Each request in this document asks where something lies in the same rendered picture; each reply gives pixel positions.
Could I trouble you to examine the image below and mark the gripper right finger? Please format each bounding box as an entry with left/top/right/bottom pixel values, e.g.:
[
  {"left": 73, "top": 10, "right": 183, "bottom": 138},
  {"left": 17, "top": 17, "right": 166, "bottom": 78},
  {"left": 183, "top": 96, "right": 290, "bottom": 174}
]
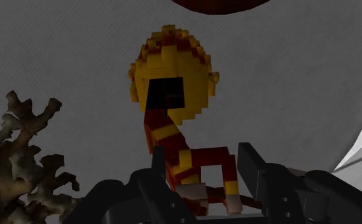
[{"left": 237, "top": 142, "right": 362, "bottom": 224}]

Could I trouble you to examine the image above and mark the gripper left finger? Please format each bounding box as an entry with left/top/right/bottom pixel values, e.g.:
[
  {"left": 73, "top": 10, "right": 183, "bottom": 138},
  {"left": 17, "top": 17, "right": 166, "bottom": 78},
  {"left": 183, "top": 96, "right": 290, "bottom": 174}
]
[{"left": 63, "top": 145, "right": 198, "bottom": 224}]

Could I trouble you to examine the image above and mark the yellow and red blocky figure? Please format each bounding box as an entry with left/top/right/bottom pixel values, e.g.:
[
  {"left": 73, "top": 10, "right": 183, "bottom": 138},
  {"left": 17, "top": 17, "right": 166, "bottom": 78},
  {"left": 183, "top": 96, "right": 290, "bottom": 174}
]
[{"left": 127, "top": 24, "right": 244, "bottom": 217}]

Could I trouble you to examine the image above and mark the brown branching coral ornament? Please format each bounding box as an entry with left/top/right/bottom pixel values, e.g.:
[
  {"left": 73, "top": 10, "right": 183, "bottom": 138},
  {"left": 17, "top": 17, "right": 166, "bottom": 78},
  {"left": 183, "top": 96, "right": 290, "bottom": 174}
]
[{"left": 0, "top": 90, "right": 83, "bottom": 224}]

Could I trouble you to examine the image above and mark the dark red round object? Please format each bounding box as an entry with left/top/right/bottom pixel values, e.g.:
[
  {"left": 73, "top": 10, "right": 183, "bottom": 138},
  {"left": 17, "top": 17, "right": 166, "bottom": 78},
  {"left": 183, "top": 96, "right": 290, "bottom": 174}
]
[{"left": 171, "top": 0, "right": 272, "bottom": 15}]

